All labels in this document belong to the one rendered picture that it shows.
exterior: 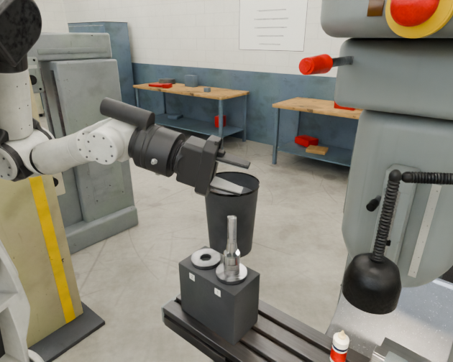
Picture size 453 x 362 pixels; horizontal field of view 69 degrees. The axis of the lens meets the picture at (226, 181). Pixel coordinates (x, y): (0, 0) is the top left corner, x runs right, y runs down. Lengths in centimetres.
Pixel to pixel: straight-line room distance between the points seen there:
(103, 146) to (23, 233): 151
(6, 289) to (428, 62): 80
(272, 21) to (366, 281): 533
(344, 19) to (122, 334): 222
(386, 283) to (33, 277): 201
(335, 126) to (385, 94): 476
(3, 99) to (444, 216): 80
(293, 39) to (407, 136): 496
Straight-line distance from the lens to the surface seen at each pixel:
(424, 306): 121
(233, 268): 95
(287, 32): 552
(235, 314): 98
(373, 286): 48
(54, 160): 77
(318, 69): 42
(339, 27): 45
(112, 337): 241
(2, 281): 78
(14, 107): 79
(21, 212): 206
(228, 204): 258
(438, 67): 52
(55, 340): 248
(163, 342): 231
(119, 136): 63
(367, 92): 54
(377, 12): 43
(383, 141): 58
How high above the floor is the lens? 173
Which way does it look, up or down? 24 degrees down
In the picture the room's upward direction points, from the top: straight up
